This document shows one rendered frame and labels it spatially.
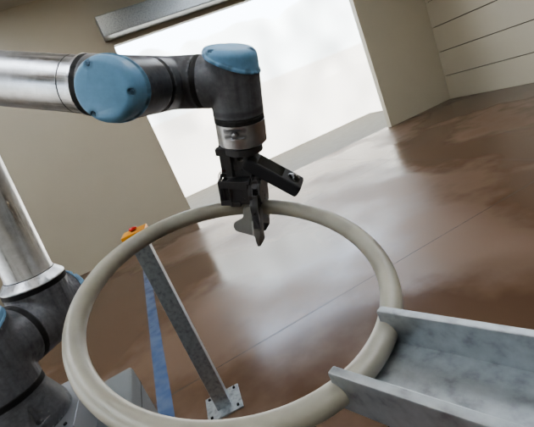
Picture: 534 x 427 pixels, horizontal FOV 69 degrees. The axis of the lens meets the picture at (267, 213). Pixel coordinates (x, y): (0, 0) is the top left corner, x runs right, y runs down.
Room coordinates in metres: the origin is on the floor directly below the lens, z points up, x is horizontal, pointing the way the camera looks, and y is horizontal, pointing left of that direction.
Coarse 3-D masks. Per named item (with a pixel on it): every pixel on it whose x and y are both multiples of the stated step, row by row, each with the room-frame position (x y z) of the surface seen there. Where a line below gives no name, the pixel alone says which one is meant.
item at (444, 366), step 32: (384, 320) 0.42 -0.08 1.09; (416, 320) 0.39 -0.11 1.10; (448, 320) 0.36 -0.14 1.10; (416, 352) 0.38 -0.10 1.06; (448, 352) 0.37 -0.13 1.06; (480, 352) 0.34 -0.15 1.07; (512, 352) 0.31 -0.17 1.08; (352, 384) 0.33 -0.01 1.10; (384, 384) 0.31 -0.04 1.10; (416, 384) 0.34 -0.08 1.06; (448, 384) 0.33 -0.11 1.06; (480, 384) 0.31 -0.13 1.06; (512, 384) 0.30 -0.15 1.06; (384, 416) 0.31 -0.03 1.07; (416, 416) 0.28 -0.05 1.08; (448, 416) 0.26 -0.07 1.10; (480, 416) 0.24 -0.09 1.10; (512, 416) 0.27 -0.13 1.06
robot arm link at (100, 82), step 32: (0, 64) 0.64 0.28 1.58; (32, 64) 0.62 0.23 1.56; (64, 64) 0.60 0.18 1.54; (96, 64) 0.56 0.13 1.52; (128, 64) 0.57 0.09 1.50; (160, 64) 0.64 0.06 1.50; (0, 96) 0.65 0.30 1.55; (32, 96) 0.62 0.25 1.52; (64, 96) 0.60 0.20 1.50; (96, 96) 0.57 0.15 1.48; (128, 96) 0.56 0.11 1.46; (160, 96) 0.62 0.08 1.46
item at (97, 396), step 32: (160, 224) 0.73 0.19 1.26; (192, 224) 0.75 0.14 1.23; (320, 224) 0.68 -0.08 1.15; (352, 224) 0.63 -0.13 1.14; (128, 256) 0.67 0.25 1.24; (384, 256) 0.54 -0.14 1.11; (96, 288) 0.58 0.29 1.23; (384, 288) 0.48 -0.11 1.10; (64, 320) 0.52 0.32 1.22; (64, 352) 0.46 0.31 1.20; (384, 352) 0.38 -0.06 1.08; (96, 384) 0.40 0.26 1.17; (96, 416) 0.38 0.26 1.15; (128, 416) 0.36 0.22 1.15; (160, 416) 0.35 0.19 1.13; (256, 416) 0.34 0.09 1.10; (288, 416) 0.33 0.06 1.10; (320, 416) 0.33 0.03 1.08
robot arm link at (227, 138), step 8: (264, 120) 0.71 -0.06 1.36; (216, 128) 0.71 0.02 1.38; (224, 128) 0.68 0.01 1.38; (232, 128) 0.68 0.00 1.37; (240, 128) 0.67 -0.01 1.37; (248, 128) 0.68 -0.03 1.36; (256, 128) 0.68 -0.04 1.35; (264, 128) 0.70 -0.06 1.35; (224, 136) 0.69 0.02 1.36; (232, 136) 0.67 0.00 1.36; (240, 136) 0.68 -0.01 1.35; (248, 136) 0.68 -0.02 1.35; (256, 136) 0.69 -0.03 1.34; (264, 136) 0.71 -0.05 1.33; (224, 144) 0.70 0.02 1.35; (232, 144) 0.69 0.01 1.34; (240, 144) 0.68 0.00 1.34; (248, 144) 0.68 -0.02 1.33; (256, 144) 0.69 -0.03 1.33
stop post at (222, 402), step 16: (144, 224) 1.89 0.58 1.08; (144, 256) 1.79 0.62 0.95; (144, 272) 1.79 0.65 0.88; (160, 272) 1.80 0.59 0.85; (160, 288) 1.79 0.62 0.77; (176, 304) 1.80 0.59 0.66; (176, 320) 1.79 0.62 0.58; (192, 336) 1.80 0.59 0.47; (192, 352) 1.79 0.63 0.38; (208, 368) 1.80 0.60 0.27; (208, 384) 1.79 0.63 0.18; (208, 400) 1.90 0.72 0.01; (224, 400) 1.80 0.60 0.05; (240, 400) 1.80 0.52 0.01; (208, 416) 1.78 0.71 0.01; (224, 416) 1.73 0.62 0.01
